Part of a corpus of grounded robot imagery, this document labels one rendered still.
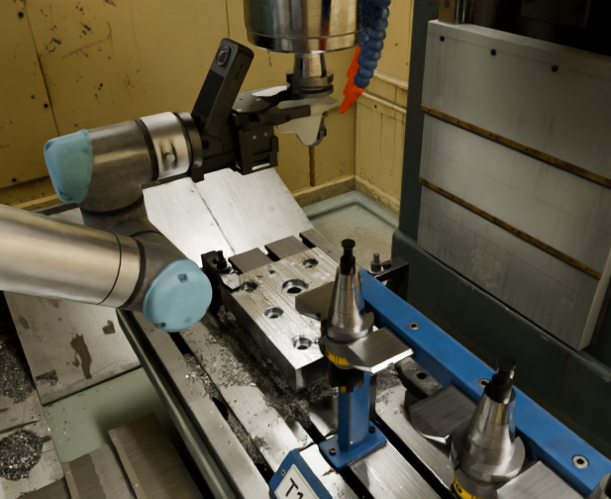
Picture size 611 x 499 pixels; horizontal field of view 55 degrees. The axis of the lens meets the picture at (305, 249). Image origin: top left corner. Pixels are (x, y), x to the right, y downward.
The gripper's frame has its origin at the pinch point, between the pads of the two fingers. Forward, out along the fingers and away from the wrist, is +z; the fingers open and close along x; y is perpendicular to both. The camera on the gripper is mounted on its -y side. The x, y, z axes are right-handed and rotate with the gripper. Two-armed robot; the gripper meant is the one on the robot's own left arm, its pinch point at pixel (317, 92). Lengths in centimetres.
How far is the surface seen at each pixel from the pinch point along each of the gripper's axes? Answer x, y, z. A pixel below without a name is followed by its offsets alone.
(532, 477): 48, 20, -9
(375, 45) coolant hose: 19.3, -10.7, -5.5
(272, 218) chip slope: -78, 66, 32
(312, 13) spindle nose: 7.1, -11.8, -5.0
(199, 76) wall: -101, 25, 22
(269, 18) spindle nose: 3.4, -11.2, -8.4
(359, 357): 27.9, 19.8, -13.1
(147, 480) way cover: -8, 67, -34
